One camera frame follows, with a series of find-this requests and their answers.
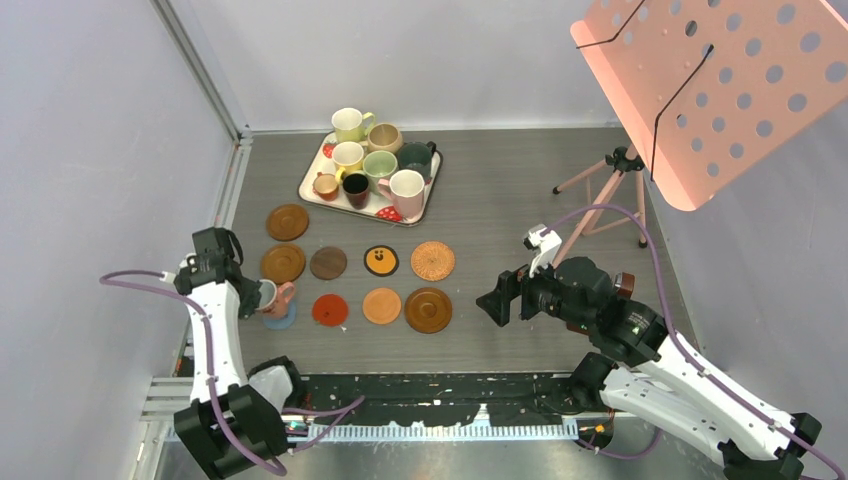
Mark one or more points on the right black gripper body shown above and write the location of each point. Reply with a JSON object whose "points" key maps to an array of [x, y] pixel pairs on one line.
{"points": [[540, 293]]}

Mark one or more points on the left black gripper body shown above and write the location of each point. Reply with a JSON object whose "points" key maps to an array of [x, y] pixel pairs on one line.
{"points": [[249, 297]]}

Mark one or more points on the brown ridged wooden coaster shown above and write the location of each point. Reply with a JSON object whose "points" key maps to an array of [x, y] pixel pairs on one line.
{"points": [[284, 262]]}

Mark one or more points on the dark brown ridged coaster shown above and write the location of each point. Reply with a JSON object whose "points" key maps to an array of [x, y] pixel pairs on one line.
{"points": [[428, 310]]}

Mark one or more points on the small pink white cup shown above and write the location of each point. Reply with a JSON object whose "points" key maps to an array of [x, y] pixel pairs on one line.
{"points": [[275, 299]]}

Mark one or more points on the woven rattan coaster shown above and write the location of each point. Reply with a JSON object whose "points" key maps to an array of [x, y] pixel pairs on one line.
{"points": [[432, 261]]}

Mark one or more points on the blue round coaster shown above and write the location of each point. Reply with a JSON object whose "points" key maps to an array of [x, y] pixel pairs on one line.
{"points": [[281, 323]]}

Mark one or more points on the dark walnut round coaster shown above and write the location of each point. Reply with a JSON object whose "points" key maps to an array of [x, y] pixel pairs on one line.
{"points": [[328, 263]]}

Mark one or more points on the light orange round coaster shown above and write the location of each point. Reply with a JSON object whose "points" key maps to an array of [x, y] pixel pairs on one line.
{"points": [[381, 306]]}

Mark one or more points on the orange black smiley coaster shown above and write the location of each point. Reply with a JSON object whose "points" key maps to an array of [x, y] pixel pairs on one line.
{"points": [[381, 260]]}

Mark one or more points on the small orange cup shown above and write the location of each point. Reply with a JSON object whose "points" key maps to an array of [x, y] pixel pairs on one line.
{"points": [[326, 187]]}

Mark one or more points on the red apple smiley coaster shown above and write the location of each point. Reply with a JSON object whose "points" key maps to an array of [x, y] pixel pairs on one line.
{"points": [[330, 310]]}

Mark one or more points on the pink white mug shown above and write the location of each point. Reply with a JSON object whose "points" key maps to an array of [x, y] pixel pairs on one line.
{"points": [[406, 191]]}

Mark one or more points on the dark maroon cup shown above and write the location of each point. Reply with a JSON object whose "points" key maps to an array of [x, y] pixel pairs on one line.
{"points": [[356, 187]]}

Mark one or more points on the light green cup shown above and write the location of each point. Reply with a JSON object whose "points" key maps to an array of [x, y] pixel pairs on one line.
{"points": [[379, 165]]}

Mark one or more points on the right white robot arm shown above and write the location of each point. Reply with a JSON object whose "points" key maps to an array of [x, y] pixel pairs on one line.
{"points": [[643, 367]]}

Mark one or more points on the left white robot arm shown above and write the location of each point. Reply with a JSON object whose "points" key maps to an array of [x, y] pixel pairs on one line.
{"points": [[233, 420]]}

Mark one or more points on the beige brown cup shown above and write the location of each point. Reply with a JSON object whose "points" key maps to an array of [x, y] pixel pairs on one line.
{"points": [[384, 137]]}

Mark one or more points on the brown leather holder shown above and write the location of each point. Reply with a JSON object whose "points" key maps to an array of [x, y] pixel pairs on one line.
{"points": [[624, 285]]}

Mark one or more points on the pink tripod legs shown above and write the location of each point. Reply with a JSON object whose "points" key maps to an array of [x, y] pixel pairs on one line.
{"points": [[624, 162]]}

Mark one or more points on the cream serving tray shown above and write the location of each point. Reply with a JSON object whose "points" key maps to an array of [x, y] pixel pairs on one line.
{"points": [[377, 207]]}

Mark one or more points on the yellow mug middle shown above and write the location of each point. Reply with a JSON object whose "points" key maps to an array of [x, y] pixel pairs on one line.
{"points": [[348, 158]]}

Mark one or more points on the yellow mug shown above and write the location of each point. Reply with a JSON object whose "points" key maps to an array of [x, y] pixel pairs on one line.
{"points": [[352, 125], [348, 158]]}

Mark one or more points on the dark green mug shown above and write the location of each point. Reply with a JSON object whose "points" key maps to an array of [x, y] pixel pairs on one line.
{"points": [[417, 156]]}

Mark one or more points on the yellow mug back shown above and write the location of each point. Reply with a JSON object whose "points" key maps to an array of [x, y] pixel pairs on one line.
{"points": [[352, 125]]}

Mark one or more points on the pink perforated music stand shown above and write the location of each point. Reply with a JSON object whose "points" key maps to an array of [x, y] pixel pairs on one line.
{"points": [[706, 89]]}

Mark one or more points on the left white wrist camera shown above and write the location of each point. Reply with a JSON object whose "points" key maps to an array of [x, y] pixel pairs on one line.
{"points": [[182, 271]]}

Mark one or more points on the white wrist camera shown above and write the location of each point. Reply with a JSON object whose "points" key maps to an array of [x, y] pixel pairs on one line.
{"points": [[182, 271], [544, 243]]}

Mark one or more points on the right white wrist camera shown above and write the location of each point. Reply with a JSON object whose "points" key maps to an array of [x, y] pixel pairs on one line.
{"points": [[544, 243]]}

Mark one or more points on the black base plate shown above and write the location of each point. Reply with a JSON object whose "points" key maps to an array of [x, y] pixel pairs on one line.
{"points": [[442, 400]]}

